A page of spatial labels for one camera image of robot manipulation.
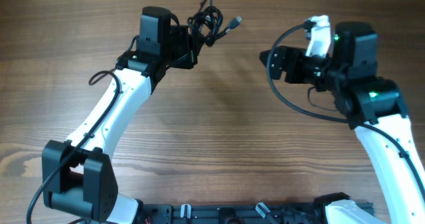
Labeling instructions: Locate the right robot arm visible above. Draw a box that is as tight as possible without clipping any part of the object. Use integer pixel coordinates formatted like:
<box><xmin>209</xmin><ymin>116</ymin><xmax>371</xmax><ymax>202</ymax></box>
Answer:
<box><xmin>260</xmin><ymin>20</ymin><xmax>424</xmax><ymax>223</ymax></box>

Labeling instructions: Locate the black aluminium base frame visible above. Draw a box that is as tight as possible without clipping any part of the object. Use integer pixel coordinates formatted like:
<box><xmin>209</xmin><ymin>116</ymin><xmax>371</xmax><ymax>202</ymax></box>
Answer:
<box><xmin>135</xmin><ymin>203</ymin><xmax>329</xmax><ymax>224</ymax></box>

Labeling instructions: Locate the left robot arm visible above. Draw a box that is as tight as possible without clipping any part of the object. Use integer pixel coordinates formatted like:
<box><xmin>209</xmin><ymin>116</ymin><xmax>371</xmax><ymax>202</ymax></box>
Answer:
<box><xmin>35</xmin><ymin>6</ymin><xmax>205</xmax><ymax>223</ymax></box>

